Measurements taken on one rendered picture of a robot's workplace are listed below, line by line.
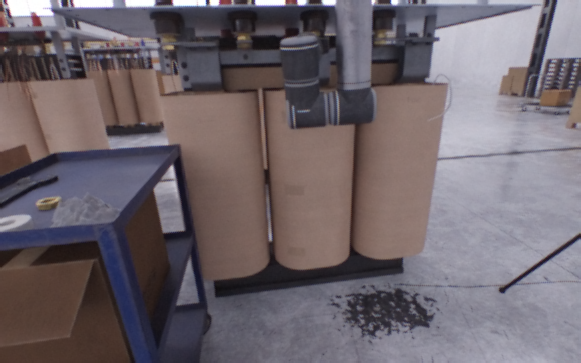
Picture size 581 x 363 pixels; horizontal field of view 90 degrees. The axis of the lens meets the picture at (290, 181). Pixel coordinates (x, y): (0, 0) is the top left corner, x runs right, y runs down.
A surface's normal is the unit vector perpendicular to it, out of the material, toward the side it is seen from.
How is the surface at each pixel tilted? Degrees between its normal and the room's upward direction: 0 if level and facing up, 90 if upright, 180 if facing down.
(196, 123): 90
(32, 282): 26
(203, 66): 90
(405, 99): 90
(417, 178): 90
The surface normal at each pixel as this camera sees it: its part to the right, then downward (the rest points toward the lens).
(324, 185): 0.15, 0.34
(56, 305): 0.04, -0.69
